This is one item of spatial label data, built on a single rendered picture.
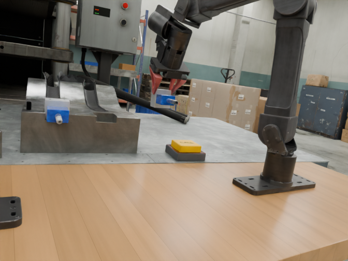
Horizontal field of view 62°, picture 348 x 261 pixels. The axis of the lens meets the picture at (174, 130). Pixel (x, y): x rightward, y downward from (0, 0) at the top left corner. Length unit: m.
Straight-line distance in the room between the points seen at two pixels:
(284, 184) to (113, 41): 1.17
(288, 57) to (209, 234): 0.39
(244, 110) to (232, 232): 4.28
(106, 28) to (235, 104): 3.24
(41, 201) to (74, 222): 0.08
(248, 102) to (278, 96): 4.07
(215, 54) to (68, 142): 8.11
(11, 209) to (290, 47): 0.56
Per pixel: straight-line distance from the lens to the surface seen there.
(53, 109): 0.65
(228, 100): 4.51
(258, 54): 9.60
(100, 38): 1.57
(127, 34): 1.60
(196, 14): 0.75
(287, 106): 0.64
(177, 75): 0.82
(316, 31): 8.93
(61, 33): 1.42
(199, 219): 0.47
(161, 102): 0.82
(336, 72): 8.27
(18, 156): 0.68
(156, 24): 0.82
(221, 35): 8.80
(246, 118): 4.76
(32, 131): 0.69
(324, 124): 7.62
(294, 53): 0.65
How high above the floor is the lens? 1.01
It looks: 11 degrees down
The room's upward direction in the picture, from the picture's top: 8 degrees clockwise
